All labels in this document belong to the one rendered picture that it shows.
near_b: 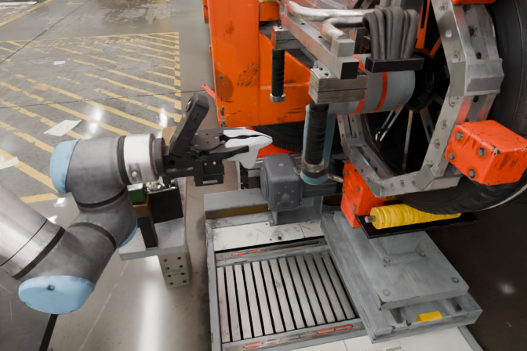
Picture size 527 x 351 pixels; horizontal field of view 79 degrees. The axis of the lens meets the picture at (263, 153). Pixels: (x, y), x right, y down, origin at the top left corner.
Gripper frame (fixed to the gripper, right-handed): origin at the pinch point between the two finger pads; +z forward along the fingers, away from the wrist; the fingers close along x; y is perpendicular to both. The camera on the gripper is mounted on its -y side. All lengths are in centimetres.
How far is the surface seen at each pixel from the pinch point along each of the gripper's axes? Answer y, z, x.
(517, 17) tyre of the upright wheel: -20.8, 38.8, 5.8
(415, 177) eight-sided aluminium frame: 9.6, 30.2, 5.6
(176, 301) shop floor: 83, -29, -24
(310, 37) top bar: -14.6, 11.5, -12.2
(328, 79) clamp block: -11.5, 10.3, 2.4
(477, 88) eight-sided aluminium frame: -11.4, 32.4, 10.0
